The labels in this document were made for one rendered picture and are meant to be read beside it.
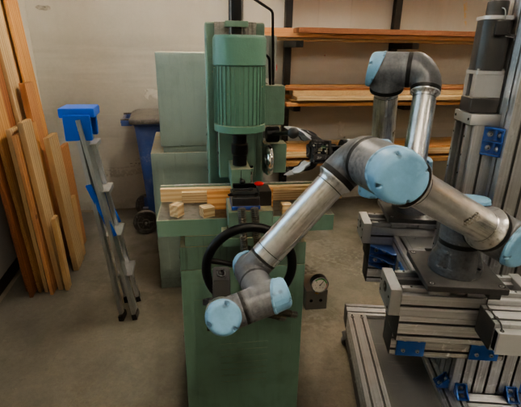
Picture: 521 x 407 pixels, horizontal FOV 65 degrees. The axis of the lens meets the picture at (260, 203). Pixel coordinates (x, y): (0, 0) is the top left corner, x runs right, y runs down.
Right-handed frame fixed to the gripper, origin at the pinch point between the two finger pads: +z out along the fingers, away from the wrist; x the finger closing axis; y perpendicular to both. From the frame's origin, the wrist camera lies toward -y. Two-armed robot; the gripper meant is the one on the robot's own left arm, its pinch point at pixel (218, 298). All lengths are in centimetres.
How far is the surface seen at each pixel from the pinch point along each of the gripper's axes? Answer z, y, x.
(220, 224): 14.0, -23.1, 1.8
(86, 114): 68, -84, -57
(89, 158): 76, -64, -57
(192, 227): 14.2, -22.7, -7.3
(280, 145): 32, -56, 28
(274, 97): 24, -73, 25
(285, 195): 25, -34, 27
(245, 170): 16.3, -42.0, 11.6
